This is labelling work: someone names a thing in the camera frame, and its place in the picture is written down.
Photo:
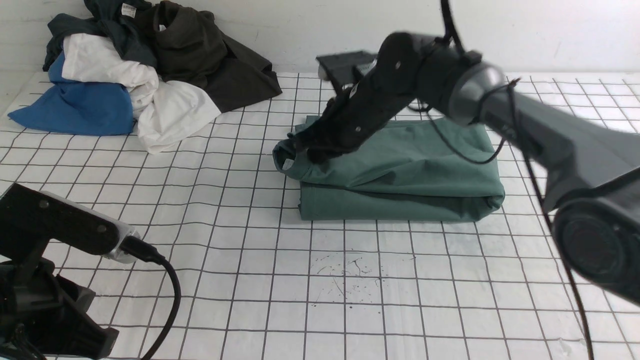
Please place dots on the dark olive shirt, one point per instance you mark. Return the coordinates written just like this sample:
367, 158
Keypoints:
189, 47

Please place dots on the dark teal shirt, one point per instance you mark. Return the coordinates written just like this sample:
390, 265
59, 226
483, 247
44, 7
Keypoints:
113, 19

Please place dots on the green long-sleeved shirt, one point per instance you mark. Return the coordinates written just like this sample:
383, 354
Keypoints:
404, 172

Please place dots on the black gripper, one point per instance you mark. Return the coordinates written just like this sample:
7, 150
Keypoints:
47, 315
357, 113

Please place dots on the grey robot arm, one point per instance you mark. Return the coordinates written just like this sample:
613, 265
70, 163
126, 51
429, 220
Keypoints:
226, 268

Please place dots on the white shirt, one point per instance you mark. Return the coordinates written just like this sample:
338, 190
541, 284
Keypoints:
166, 111

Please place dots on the blue shirt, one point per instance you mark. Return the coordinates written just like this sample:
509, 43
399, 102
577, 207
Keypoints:
78, 108

